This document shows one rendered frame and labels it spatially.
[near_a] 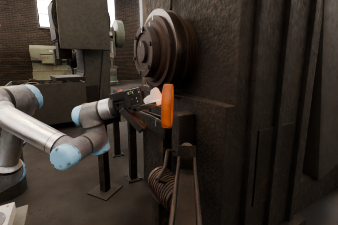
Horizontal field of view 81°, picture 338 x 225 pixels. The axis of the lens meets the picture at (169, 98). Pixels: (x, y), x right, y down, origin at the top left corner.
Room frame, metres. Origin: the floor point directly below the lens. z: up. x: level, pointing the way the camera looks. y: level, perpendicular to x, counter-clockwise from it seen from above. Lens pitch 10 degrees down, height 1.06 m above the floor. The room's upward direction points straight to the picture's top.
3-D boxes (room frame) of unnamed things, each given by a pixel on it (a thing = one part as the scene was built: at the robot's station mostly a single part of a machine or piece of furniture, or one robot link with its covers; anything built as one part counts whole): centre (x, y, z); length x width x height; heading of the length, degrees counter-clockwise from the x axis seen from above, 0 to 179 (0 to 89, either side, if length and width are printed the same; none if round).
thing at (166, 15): (1.21, 0.05, 1.11); 0.47 x 0.06 x 0.47; 29
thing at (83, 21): (3.79, 1.78, 1.22); 1.25 x 1.05 x 2.44; 127
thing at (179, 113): (1.01, -0.08, 0.68); 0.11 x 0.08 x 0.24; 119
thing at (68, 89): (3.27, 2.00, 0.39); 1.03 x 0.83 x 0.79; 123
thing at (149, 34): (1.16, 0.13, 1.11); 0.28 x 0.06 x 0.28; 29
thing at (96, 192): (1.52, 0.55, 0.36); 0.26 x 0.20 x 0.72; 64
